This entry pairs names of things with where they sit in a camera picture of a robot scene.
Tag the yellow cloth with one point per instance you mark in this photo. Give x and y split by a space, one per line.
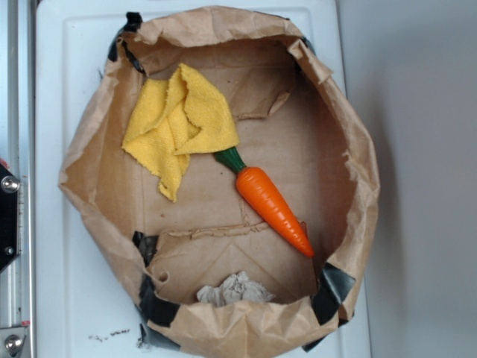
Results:
174 119

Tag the aluminium frame rail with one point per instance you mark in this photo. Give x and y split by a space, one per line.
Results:
17 143

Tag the crumpled grey paper ball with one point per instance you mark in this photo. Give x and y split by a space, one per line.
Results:
237 287

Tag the brown paper bag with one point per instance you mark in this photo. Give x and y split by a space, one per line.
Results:
294 122

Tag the orange plastic toy carrot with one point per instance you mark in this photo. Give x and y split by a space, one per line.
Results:
259 191

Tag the white plastic tray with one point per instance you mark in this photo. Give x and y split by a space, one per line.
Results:
81 308

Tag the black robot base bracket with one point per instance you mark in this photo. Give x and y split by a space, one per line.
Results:
9 216

